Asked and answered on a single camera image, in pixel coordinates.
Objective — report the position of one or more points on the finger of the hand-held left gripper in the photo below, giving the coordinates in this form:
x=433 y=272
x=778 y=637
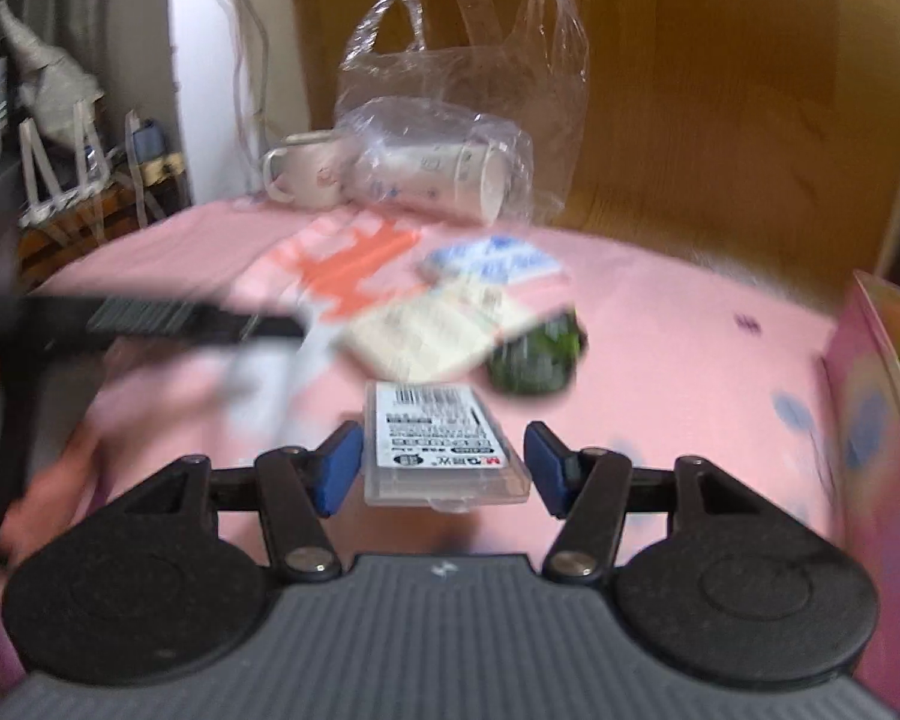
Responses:
x=157 y=319

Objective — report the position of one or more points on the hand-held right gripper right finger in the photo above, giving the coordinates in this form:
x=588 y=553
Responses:
x=547 y=465

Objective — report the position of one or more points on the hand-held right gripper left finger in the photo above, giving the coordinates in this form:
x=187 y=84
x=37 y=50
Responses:
x=341 y=465

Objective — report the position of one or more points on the clear plastic box white label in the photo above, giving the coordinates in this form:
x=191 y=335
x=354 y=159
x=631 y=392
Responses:
x=435 y=435

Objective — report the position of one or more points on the blue and white tissue packet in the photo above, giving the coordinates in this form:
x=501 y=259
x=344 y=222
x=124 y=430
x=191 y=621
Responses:
x=495 y=259

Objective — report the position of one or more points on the pink biscuit tin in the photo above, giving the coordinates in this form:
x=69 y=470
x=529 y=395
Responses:
x=870 y=427

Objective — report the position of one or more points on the dark green packet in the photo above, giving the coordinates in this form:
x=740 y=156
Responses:
x=532 y=360

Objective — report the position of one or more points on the dark wooden crate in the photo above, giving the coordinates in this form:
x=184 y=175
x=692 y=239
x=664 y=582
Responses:
x=120 y=217

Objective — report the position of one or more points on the beige packet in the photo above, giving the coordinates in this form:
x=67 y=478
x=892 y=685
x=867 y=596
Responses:
x=420 y=337

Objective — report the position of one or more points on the pink floral tablecloth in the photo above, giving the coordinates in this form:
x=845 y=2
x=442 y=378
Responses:
x=682 y=330

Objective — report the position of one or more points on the orange and pink printed packet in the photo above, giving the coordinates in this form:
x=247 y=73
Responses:
x=345 y=262

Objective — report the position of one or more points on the pale cloth bag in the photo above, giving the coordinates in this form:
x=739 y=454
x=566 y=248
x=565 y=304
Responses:
x=45 y=75

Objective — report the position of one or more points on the white mug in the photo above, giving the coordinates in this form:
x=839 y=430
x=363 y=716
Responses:
x=307 y=172

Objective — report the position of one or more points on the paper cups in plastic sleeve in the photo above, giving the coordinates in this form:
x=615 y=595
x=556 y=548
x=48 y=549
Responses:
x=435 y=165

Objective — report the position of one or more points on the clear plastic bag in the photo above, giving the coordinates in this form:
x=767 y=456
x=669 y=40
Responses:
x=540 y=90

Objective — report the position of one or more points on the wooden board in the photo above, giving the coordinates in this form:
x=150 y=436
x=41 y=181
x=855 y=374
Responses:
x=720 y=90

